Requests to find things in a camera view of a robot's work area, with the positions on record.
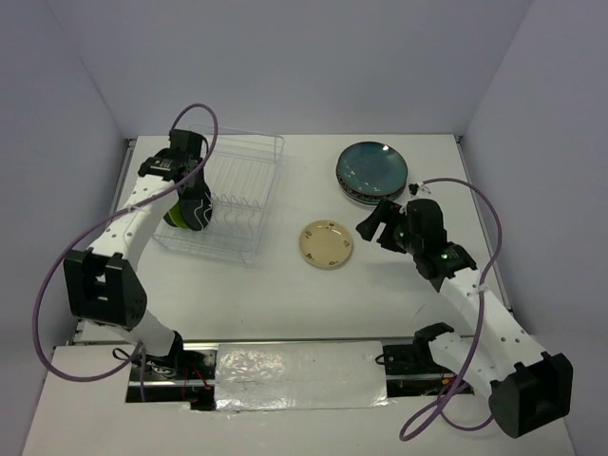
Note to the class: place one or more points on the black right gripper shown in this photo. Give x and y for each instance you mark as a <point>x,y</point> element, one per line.
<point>387,212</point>

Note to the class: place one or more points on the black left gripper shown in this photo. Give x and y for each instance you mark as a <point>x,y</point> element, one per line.
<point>199,173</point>

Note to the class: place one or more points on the blue white floral plate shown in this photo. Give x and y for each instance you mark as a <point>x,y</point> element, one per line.
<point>370,200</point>

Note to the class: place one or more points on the cream small plate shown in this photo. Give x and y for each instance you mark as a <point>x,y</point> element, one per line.
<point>325,244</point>

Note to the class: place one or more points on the dark green plate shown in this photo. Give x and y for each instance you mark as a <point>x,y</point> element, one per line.
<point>372,168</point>

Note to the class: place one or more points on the black plate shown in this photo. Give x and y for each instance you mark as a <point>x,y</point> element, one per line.
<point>196,206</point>

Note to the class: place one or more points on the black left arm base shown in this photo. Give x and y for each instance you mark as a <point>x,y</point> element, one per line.
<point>190,383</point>

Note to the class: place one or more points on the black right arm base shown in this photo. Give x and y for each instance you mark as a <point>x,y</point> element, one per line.
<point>410,374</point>

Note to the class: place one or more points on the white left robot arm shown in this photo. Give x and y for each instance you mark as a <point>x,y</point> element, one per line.
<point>102,282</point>

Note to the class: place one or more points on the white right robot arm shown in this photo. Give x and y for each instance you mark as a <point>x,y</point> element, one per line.
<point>526,386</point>

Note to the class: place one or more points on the lime green plate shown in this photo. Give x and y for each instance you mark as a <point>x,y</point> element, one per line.
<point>174,217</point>

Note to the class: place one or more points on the silver foil sheet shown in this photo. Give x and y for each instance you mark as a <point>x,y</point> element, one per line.
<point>300,376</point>

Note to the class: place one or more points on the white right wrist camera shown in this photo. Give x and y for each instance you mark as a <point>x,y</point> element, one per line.
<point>418,190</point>

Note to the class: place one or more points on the clear wire dish rack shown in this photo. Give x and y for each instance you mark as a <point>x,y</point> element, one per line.
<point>241,174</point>

